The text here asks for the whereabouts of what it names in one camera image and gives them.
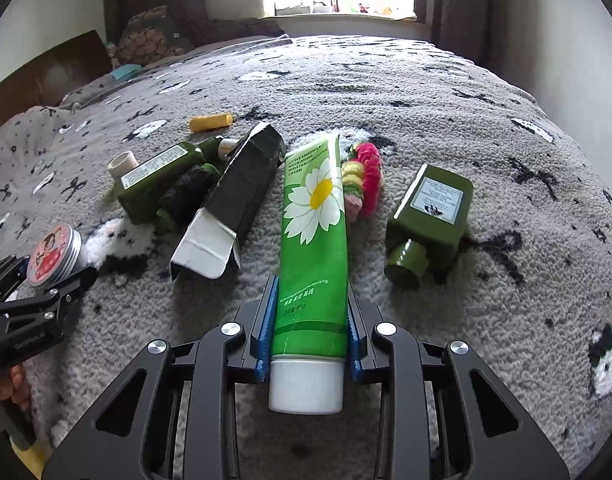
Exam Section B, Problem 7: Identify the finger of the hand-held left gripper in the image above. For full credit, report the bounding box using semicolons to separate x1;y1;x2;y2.
0;255;31;306
0;266;100;333

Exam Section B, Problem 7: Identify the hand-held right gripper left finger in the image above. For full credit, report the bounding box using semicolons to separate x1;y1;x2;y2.
42;276;280;480

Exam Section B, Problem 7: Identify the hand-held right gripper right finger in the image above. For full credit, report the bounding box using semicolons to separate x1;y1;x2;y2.
346;290;572;480

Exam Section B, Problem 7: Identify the round metal tin pink lid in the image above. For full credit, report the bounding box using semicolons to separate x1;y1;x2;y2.
27;223;88;287

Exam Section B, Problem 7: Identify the green daisy print cream tube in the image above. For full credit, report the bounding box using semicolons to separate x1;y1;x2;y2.
267;132;349;415

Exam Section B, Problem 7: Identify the person's left hand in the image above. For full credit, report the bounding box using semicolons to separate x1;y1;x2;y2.
0;364;33;411

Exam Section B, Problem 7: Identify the green square bottle white cap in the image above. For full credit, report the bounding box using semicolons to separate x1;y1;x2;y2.
108;141;208;226

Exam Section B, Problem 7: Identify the dark thread spool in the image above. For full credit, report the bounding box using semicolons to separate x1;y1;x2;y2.
156;162;217;234

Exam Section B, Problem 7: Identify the dark green open carton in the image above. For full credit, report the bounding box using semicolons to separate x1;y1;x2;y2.
169;121;287;281

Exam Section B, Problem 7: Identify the grey printed bed sheet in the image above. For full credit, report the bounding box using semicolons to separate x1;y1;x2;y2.
0;67;137;171

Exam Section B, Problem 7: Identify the yellow green scrunchie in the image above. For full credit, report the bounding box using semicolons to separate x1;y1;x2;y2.
341;159;367;197

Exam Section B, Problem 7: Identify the small green bottle white cap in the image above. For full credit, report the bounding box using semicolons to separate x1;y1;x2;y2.
196;135;239;167

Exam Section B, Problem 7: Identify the brown wooden headboard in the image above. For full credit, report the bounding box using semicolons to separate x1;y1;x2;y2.
0;30;114;136

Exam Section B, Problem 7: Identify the yellow plastic cap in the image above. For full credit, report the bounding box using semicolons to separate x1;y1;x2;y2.
188;113;234;133

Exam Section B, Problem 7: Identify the brown patterned pillow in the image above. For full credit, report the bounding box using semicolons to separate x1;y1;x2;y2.
115;5;197;67

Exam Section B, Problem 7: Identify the dark brown curtain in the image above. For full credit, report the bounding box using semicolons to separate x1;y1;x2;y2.
106;0;287;47
413;0;492;68

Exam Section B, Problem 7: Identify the white window sill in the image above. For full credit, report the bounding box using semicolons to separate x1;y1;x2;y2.
258;10;428;38

